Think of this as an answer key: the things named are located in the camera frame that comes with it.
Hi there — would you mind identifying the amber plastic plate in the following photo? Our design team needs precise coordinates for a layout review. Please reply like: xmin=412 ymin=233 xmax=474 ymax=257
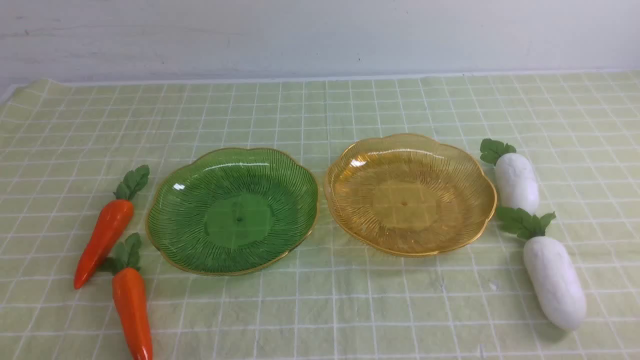
xmin=323 ymin=133 xmax=498 ymax=258

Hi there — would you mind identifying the orange toy carrot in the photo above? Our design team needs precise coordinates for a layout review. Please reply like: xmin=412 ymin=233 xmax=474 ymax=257
xmin=98 ymin=232 xmax=153 ymax=360
xmin=73 ymin=164 xmax=150 ymax=290

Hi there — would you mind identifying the green plastic plate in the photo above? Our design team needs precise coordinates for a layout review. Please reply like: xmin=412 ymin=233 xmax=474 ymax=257
xmin=145 ymin=147 xmax=319 ymax=276

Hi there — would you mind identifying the green checkered tablecloth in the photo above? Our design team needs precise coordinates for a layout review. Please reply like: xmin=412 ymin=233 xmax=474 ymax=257
xmin=0 ymin=71 xmax=639 ymax=360

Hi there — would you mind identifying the white toy radish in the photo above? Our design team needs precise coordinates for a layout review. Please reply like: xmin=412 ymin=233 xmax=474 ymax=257
xmin=495 ymin=206 xmax=587 ymax=332
xmin=480 ymin=137 xmax=540 ymax=215

